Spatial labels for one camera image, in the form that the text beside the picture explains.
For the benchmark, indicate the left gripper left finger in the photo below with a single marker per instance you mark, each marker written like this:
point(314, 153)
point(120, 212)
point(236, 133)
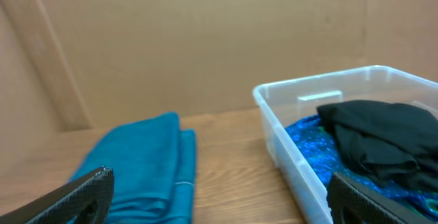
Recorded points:
point(85, 200)

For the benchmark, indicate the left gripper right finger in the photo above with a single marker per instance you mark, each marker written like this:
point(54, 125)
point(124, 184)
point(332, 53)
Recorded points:
point(353, 203)

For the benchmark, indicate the black cloth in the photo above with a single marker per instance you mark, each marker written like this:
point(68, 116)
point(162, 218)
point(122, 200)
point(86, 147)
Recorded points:
point(386, 142)

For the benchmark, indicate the blue sparkly cloth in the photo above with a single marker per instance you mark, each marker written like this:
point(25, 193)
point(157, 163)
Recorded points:
point(318, 148)

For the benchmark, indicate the clear plastic container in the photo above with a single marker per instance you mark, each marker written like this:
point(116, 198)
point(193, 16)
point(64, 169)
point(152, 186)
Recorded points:
point(285, 102)

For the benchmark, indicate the folded blue denim cloth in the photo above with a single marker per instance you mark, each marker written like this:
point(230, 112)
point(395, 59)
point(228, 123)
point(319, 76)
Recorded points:
point(154, 165)

